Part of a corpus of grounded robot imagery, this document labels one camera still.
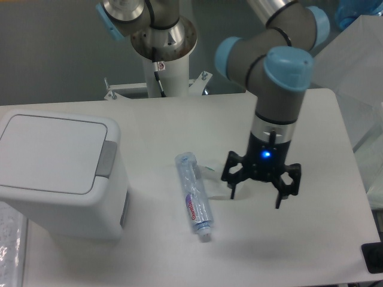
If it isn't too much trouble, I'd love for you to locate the crumpled clear plastic bag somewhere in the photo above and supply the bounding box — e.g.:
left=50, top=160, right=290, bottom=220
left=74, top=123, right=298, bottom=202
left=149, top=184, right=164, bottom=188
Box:
left=197, top=161, right=255, bottom=200

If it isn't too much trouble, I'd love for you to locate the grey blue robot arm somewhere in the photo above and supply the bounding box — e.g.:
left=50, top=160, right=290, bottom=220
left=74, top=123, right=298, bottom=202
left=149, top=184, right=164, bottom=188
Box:
left=96, top=1, right=330, bottom=203

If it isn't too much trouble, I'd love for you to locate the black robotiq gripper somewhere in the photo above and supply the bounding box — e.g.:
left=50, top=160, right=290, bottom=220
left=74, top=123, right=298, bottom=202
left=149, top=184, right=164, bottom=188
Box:
left=221, top=133, right=301, bottom=209

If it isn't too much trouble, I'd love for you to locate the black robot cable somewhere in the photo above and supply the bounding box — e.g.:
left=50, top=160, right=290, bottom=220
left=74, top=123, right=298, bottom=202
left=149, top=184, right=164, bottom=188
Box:
left=153, top=47, right=167, bottom=98

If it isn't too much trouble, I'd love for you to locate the transparent plastic sheet left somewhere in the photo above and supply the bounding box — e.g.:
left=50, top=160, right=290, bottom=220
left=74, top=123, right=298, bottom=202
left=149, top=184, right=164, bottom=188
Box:
left=1, top=202, right=28, bottom=286

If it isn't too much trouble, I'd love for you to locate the white push-lid trash can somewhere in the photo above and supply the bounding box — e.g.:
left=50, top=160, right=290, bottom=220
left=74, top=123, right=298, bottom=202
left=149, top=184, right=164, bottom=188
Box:
left=1, top=109, right=129, bottom=240

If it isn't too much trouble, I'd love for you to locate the black device at edge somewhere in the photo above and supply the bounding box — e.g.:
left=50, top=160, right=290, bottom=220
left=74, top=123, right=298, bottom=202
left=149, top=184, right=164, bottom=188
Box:
left=361, top=242, right=382, bottom=274

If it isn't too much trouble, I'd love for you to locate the white pedestal base frame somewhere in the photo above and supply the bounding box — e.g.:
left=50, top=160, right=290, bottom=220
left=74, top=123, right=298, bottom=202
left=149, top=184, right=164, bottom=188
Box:
left=104, top=71, right=213, bottom=100

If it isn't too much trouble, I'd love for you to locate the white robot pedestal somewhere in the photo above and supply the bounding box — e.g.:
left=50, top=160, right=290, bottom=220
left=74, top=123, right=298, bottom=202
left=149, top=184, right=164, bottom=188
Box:
left=142, top=56, right=189, bottom=93

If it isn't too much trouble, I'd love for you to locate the clear plastic water bottle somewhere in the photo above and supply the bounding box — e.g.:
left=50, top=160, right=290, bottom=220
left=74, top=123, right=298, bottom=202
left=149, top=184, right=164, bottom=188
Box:
left=175, top=152, right=214, bottom=243

